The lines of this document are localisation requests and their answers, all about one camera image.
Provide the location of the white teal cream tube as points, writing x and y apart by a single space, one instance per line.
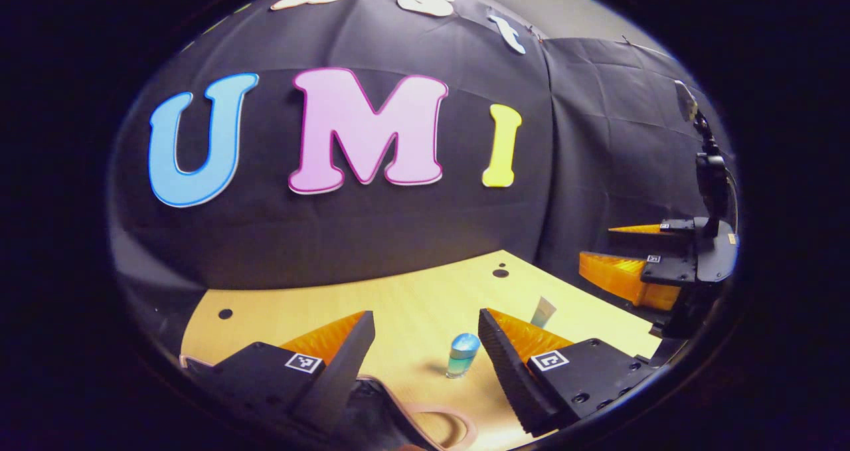
544 313

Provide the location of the black backdrop cloth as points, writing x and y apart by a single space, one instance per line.
372 232

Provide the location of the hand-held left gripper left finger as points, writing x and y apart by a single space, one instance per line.
345 371

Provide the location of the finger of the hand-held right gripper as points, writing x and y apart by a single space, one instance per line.
617 278
677 226

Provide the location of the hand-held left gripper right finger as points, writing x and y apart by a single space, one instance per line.
508 371

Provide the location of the blue toner bottle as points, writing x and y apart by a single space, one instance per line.
461 358

